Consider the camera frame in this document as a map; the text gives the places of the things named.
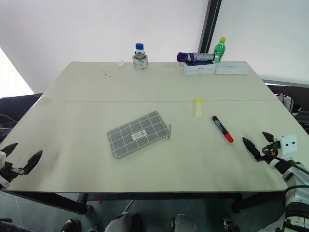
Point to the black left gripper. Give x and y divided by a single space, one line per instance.
12 171

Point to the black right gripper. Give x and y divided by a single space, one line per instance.
268 152

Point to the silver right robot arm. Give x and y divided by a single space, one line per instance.
293 178

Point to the grey backpack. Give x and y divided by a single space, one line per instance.
289 101

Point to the grey checked pencil pouch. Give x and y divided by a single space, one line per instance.
135 135

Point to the red and black marker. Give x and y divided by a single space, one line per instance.
222 128

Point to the yellow capped glue stick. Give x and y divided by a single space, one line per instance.
198 109

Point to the flat white box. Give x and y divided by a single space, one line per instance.
231 68

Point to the black shoe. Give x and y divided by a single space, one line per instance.
70 225

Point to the white and blue box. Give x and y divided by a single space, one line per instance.
200 68

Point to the green plastic bottle yellow cap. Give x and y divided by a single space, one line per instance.
220 50

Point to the folded purple and silver umbrella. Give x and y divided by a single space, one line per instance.
195 57

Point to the dark rounded robot foot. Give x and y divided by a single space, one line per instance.
184 223
123 222

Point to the crumpled white tissue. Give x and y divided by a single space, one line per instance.
121 63

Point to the roll of printed tape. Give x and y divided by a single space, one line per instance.
140 62

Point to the blue capped white bottle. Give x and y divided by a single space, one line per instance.
139 49

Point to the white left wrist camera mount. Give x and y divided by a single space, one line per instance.
2 169

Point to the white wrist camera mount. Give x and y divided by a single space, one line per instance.
2 169
287 145

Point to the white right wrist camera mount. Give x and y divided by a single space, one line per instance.
287 145

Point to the black table frame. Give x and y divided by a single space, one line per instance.
120 196

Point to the dark window frame post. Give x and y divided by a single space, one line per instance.
209 26

